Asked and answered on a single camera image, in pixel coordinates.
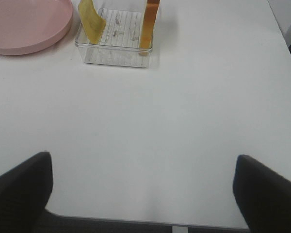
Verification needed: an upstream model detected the upright bread slice right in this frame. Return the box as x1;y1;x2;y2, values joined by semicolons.
139;0;160;56

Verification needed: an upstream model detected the clear right plastic container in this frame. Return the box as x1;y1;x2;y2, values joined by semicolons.
75;7;153;68

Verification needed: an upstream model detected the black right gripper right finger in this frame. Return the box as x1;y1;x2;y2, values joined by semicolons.
233;155;291;233

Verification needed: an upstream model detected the yellow cheese slice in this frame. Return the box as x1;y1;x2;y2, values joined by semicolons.
78;0;106;44

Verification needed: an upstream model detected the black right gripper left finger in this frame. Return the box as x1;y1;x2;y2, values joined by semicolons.
0;152;53;233

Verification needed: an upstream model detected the pink round plate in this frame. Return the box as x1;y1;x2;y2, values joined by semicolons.
0;0;73;55

